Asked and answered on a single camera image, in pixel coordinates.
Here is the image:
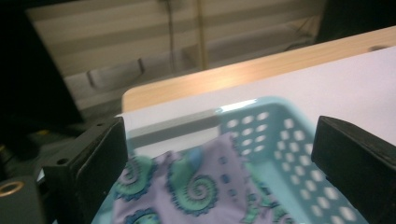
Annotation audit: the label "light blue plastic basket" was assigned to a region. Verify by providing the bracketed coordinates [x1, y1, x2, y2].
[92, 95, 372, 224]

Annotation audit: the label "black curtain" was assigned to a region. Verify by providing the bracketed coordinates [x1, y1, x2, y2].
[0, 0, 86, 132]
[315, 0, 396, 45]

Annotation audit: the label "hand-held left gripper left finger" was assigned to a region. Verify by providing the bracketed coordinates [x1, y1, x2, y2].
[42, 116, 129, 224]

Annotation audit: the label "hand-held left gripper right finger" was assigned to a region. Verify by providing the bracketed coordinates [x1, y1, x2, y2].
[310, 115, 396, 224]

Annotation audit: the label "purple seahorse print shorts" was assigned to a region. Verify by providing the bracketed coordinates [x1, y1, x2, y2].
[111, 133, 297, 224]

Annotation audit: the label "wooden table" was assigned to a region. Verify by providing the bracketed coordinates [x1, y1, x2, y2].
[116, 46, 396, 147]
[120, 25, 396, 114]

